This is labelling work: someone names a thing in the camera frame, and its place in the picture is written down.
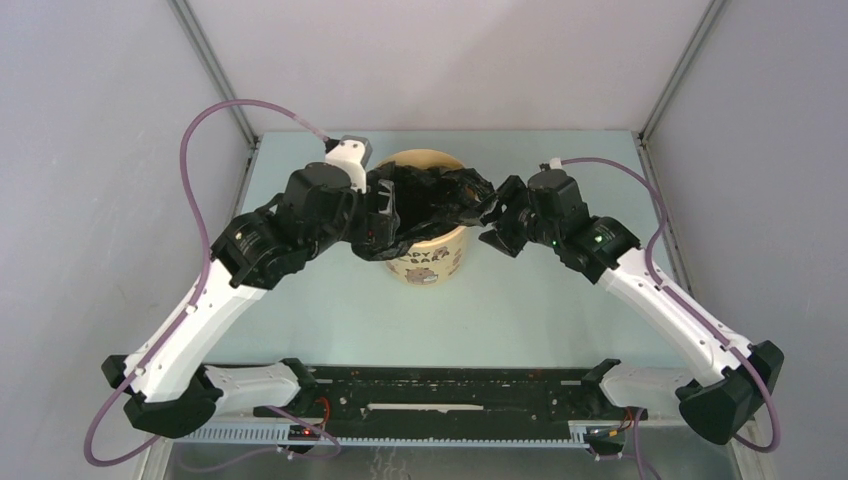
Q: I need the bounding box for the yellow capybara trash bin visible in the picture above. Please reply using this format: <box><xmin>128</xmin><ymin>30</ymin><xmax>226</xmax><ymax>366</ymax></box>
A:
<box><xmin>380</xmin><ymin>149</ymin><xmax>468</xmax><ymax>287</ymax></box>

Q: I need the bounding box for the right aluminium frame post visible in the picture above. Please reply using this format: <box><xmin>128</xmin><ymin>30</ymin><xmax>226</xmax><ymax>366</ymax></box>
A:
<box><xmin>638</xmin><ymin>0</ymin><xmax>730</xmax><ymax>144</ymax></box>

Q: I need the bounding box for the white cable duct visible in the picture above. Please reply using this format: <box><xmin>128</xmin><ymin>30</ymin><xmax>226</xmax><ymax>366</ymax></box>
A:
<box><xmin>175</xmin><ymin>423</ymin><xmax>627</xmax><ymax>450</ymax></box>

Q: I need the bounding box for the aluminium frame post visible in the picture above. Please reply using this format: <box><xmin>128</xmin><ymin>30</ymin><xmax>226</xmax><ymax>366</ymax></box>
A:
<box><xmin>167</xmin><ymin>0</ymin><xmax>258</xmax><ymax>149</ymax></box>
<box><xmin>638</xmin><ymin>0</ymin><xmax>730</xmax><ymax>144</ymax></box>

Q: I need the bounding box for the black trash bag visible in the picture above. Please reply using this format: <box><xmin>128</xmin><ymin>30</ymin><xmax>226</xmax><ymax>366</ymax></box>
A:
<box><xmin>350</xmin><ymin>162</ymin><xmax>495</xmax><ymax>261</ymax></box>

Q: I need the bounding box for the left aluminium frame post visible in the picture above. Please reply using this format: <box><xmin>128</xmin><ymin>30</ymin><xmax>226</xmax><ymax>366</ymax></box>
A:
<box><xmin>167</xmin><ymin>0</ymin><xmax>258</xmax><ymax>149</ymax></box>

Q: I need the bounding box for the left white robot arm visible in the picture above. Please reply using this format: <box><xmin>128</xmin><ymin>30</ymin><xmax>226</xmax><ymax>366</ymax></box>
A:
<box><xmin>102</xmin><ymin>162</ymin><xmax>400</xmax><ymax>439</ymax></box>

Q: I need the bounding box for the small electronics board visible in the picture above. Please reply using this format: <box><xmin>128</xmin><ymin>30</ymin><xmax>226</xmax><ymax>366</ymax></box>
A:
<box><xmin>287</xmin><ymin>425</ymin><xmax>321</xmax><ymax>441</ymax></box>

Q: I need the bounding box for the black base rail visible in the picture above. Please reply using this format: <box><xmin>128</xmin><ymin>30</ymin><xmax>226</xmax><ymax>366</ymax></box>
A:
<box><xmin>283</xmin><ymin>366</ymin><xmax>635</xmax><ymax>443</ymax></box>

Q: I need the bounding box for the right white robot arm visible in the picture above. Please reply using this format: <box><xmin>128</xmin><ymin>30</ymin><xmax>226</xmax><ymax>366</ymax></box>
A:
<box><xmin>479</xmin><ymin>169</ymin><xmax>785</xmax><ymax>445</ymax></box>

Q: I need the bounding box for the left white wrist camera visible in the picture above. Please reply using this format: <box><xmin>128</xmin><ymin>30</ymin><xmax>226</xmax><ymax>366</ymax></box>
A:
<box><xmin>324</xmin><ymin>135</ymin><xmax>372</xmax><ymax>193</ymax></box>

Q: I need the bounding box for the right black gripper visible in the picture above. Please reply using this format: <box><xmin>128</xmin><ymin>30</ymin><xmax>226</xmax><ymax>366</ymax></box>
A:
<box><xmin>461</xmin><ymin>174</ymin><xmax>561</xmax><ymax>258</ymax></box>

